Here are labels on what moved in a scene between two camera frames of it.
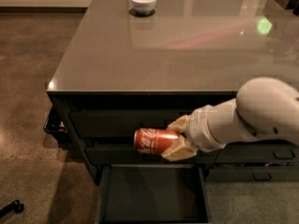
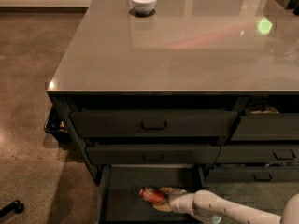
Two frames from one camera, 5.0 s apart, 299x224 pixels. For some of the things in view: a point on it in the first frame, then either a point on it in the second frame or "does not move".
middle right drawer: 276,151 does not move
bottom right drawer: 253,175 does not move
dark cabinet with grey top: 135,59 does not move
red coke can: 155,141 -> 151,194
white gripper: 198,129 -> 177,200
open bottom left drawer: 153,194 does not move
